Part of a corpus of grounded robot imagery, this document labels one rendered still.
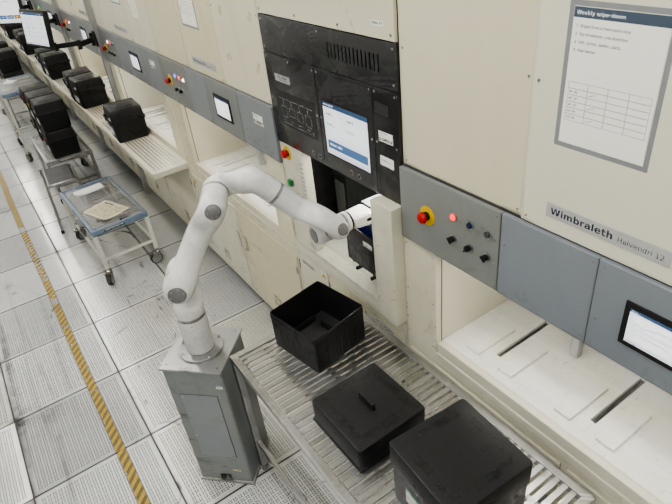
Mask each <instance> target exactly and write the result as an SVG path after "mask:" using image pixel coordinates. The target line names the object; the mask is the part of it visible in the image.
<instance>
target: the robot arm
mask: <svg viewBox="0 0 672 504"><path fill-rule="evenodd" d="M233 194H255V195H257V196H258V197H260V198H261V199H263V200H264V201H266V202H267V203H269V204H271V205H272V206H274V207H275V208H277V209H278V210H280V211H281V212H283V213H285V214H286V215H288V216H289V217H291V218H293V219H295V220H299V221H302V222H305V223H308V224H311V225H310V227H309V233H310V236H311V239H312V240H313V242H314V243H315V244H317V245H321V244H323V243H326V242H328V241H330V240H333V239H344V238H346V237H347V236H348V234H349V232H350V231H352V229H353V228H354V229H356V228H361V227H364V226H367V225H369V224H372V219H371V208H370V207H368V206H367V205H365V204H364V205H362V204H359V205H356V206H354V207H352V208H350V209H348V210H346V211H345V212H344V211H343V212H340V213H338V214H336V213H334V212H333V211H331V210H330V209H328V208H326V207H324V206H322V205H320V204H318V203H315V202H312V201H309V200H307V199H305V198H303V197H302V196H300V195H299V194H297V193H296V192H294V191H293V190H292V189H290V188H289V187H287V186H286V185H284V184H283V183H282V182H280V181H279V180H277V179H276V178H274V177H273V176H271V175H270V174H268V173H267V172H265V171H264V170H262V169H261V168H259V167H256V166H252V165H248V166H244V167H241V168H238V169H236V170H233V171H230V172H219V173H216V174H213V175H212V176H210V177H209V178H207V179H206V180H205V181H204V183H203V185H202V188H201V194H200V200H199V204H198V207H197V210H196V212H195V214H194V216H193V217H192V219H191V221H190V222H189V224H188V227H187V229H186V231H185V234H184V236H183V239H182V242H181V244H180V247H179V250H178V252H177V255H176V257H174V258H172V259H171V260H170V261H169V263H168V265H167V268H166V271H165V276H164V281H163V288H162V290H163V295H164V297H165V298H166V299H167V300H168V301H169V302H171V303H173V309H174V313H175V316H176V319H177V322H178V325H179V328H180V331H181V334H182V337H183V339H182V344H181V345H180V347H179V355H180V357H181V358H182V359H183V360H184V361H186V362H188V363H202V362H205V361H208V360H210V359H212V358H214V357H215V356H216V355H217V354H219V352H220V351H221V350H222V348H223V339H222V337H221V335H219V334H218V333H216V332H213V331H211V327H210V324H209V321H208V317H207V314H206V311H205V308H204V304H203V300H202V293H201V285H200V278H199V273H200V269H201V266H202V263H203V259H204V257H205V254H206V251H207V249H208V246H209V244H210V242H211V240H212V237H213V235H214V233H215V232H216V230H217V229H218V228H219V227H220V225H221V224H222V222H223V220H224V217H225V215H226V211H227V207H228V197H229V196H230V195H233Z"/></svg>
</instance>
